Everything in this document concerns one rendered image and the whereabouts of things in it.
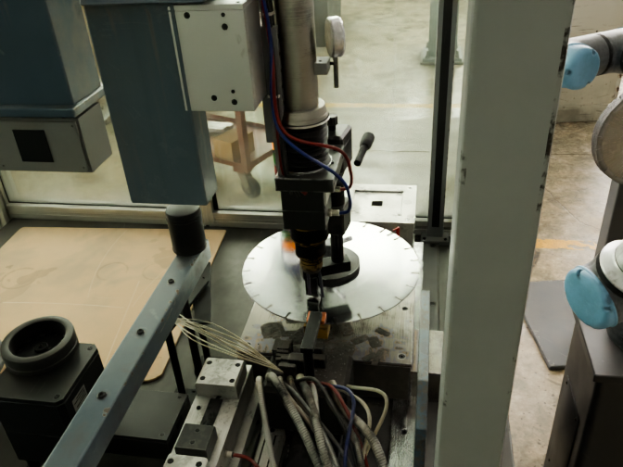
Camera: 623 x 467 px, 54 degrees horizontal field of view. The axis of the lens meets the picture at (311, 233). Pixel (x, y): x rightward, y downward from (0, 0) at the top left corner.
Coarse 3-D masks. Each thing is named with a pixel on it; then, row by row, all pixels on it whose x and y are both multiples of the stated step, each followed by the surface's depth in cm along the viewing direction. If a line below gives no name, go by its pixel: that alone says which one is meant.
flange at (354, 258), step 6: (348, 252) 116; (354, 252) 116; (354, 258) 114; (354, 264) 112; (354, 270) 111; (324, 276) 110; (330, 276) 110; (336, 276) 110; (342, 276) 109; (348, 276) 110; (324, 282) 109; (330, 282) 109; (336, 282) 109
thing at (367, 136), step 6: (366, 132) 98; (366, 138) 96; (372, 138) 97; (360, 144) 97; (366, 144) 96; (372, 144) 97; (360, 150) 95; (366, 150) 96; (360, 156) 94; (354, 162) 93; (360, 162) 93
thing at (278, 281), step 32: (352, 224) 126; (256, 256) 118; (288, 256) 118; (384, 256) 116; (416, 256) 115; (256, 288) 109; (288, 288) 109; (352, 288) 108; (384, 288) 107; (352, 320) 101
